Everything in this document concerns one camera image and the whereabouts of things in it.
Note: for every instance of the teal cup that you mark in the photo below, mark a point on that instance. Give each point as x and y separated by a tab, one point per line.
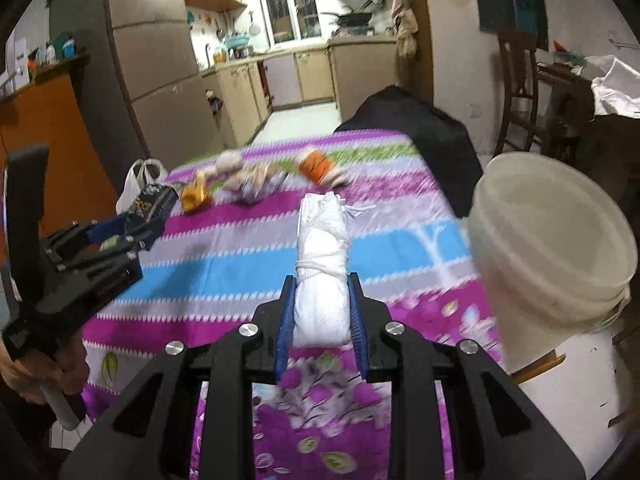
64	47

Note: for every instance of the black wok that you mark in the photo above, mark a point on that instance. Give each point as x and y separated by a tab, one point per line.
352	19

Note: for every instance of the white knotted plastic bag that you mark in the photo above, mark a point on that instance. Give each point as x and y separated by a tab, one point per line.
320	260

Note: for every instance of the white bottle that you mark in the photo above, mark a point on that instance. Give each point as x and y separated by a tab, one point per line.
49	53

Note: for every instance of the kitchen window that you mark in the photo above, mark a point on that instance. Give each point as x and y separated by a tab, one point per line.
287	5

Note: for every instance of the teal basin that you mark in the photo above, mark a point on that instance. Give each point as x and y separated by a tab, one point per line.
236	41

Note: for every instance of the white plastic shopping bag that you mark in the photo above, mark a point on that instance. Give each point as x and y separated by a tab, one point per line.
137	185

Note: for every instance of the person's left hand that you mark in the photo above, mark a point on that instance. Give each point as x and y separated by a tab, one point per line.
72	365

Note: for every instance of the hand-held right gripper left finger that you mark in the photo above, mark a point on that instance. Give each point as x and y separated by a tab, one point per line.
285	330

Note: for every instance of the hanging cloths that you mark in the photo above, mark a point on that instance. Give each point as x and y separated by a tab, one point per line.
405	20

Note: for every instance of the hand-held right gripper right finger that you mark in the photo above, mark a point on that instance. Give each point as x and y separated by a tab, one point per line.
357	330

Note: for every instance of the white plastic sheet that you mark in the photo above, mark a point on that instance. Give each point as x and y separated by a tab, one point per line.
617	87

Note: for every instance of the white microwave oven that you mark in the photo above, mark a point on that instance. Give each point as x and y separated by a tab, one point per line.
15	60

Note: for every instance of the beige kitchen counter cabinets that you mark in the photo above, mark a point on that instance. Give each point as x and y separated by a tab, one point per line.
310	75

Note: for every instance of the striped floral tablecloth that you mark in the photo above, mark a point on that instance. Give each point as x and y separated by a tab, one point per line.
225	270

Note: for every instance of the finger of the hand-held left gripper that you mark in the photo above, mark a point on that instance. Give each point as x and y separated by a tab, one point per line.
100	260
102	228

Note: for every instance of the black cloth cover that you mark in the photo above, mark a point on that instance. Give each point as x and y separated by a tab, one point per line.
410	130

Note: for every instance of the dark wooden chair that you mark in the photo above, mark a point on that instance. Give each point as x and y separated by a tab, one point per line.
517	75

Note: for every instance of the orange wooden cabinet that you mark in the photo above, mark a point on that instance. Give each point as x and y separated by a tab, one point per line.
50	130

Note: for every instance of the crumpled grey wrapper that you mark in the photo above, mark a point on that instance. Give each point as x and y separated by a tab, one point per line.
252	185

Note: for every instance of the white plastic bucket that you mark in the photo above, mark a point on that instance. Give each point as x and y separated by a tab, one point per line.
545	240

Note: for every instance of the dark printed packet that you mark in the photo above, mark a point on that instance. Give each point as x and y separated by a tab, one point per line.
150	205

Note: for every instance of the dark wooden desk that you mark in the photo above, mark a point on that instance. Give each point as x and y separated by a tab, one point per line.
570	130

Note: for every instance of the grey refrigerator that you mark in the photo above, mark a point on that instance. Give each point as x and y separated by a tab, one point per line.
150	60

